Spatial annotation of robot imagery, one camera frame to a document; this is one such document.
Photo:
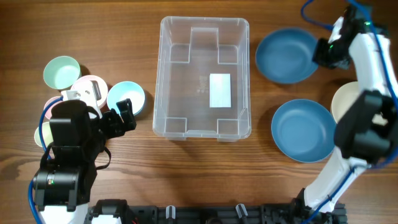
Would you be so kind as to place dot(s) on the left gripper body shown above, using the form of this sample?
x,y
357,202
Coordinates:
x,y
111,123

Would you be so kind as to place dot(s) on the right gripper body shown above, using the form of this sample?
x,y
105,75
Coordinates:
x,y
323,53

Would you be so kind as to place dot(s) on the light blue small bowl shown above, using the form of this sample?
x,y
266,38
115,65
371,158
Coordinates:
x,y
127,90

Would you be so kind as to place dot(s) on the cream bowl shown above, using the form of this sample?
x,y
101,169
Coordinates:
x,y
343,99

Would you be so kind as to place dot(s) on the dark blue bowl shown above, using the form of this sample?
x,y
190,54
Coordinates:
x,y
285,56
303,130

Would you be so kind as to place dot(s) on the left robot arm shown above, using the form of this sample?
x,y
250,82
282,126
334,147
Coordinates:
x,y
60,190

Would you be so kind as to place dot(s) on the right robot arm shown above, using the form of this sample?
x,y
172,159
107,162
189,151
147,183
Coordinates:
x,y
366,135

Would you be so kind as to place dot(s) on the clear plastic storage container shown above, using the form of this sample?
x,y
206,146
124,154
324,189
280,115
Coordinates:
x,y
190,49

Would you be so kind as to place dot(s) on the pink small bowl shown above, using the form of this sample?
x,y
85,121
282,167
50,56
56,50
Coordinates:
x,y
95,83

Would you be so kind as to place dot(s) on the pink cup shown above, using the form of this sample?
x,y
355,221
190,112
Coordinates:
x,y
47,111

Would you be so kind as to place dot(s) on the pale green cup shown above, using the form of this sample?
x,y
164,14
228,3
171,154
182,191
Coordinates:
x,y
46,135

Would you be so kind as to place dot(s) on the mint green small bowl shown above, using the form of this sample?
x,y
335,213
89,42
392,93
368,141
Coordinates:
x,y
61,72

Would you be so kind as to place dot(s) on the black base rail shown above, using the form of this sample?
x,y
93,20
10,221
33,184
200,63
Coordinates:
x,y
118,211

